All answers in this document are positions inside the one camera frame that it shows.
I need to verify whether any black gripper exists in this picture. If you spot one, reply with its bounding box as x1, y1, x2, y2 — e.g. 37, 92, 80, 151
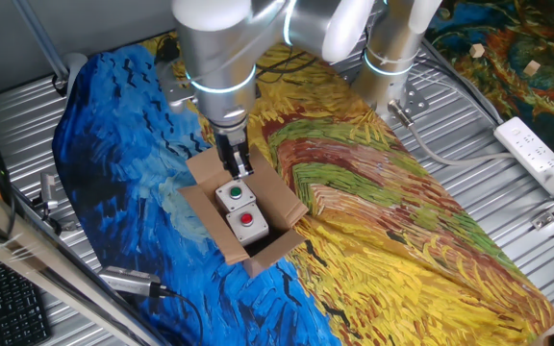
213, 125, 255, 180

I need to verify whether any brown cardboard box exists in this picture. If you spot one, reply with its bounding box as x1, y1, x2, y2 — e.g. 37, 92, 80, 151
177, 145, 311, 280

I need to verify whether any blue yellow painted cloth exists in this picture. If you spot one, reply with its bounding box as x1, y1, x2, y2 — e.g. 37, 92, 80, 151
51, 31, 554, 346

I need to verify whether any grey stand pole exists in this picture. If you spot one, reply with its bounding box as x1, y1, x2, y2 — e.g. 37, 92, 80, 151
11, 0, 88, 98

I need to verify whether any black keyboard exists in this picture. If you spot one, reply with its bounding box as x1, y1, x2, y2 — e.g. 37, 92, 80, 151
0, 253, 53, 346

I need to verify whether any dark floral painted cloth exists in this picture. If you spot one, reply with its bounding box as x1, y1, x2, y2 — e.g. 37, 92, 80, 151
423, 0, 554, 161

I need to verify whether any white power strip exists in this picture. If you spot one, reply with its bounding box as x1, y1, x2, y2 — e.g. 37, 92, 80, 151
492, 116, 554, 199

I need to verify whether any grey red button switch box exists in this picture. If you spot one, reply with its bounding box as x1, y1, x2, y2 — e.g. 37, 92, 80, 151
225, 202, 271, 248

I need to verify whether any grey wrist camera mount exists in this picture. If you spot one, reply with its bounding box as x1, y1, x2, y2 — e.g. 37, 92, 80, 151
153, 34, 197, 115

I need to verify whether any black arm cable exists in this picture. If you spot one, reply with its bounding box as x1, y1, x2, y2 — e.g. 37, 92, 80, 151
254, 46, 318, 86

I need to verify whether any black camera cable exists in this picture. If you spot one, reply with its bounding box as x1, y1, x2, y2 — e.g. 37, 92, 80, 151
156, 285, 205, 346

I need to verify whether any silver depth camera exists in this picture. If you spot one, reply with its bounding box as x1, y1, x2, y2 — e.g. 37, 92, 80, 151
97, 265, 164, 300

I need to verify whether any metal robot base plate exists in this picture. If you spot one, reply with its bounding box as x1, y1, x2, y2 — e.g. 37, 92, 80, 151
341, 57, 430, 122

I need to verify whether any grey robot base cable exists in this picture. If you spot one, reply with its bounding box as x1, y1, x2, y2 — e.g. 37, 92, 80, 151
386, 99, 516, 168

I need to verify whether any aluminium frame beam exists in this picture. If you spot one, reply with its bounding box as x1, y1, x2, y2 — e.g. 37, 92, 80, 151
0, 171, 168, 346

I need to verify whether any grey power cable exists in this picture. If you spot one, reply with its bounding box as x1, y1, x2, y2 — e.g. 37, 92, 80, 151
419, 38, 506, 128

